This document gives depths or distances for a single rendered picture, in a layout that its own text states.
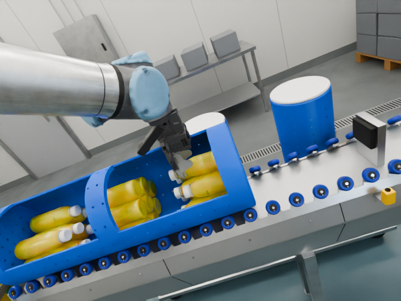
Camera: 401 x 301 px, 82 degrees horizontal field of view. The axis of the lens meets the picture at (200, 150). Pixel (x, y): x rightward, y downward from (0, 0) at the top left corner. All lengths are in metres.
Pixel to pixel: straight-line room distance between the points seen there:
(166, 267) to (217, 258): 0.18
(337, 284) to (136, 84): 1.56
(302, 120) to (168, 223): 0.80
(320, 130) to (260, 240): 0.66
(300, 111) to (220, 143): 0.61
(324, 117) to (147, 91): 0.98
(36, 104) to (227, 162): 0.44
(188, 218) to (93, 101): 0.44
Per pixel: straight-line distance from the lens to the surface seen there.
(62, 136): 4.74
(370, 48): 4.10
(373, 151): 0.91
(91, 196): 0.77
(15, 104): 0.35
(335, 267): 1.76
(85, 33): 3.86
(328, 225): 0.87
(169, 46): 3.89
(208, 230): 0.79
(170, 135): 0.67
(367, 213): 0.91
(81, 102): 0.37
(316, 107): 1.20
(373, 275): 1.76
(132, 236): 0.76
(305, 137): 1.26
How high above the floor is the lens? 1.55
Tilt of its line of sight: 30 degrees down
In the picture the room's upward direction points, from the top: 25 degrees counter-clockwise
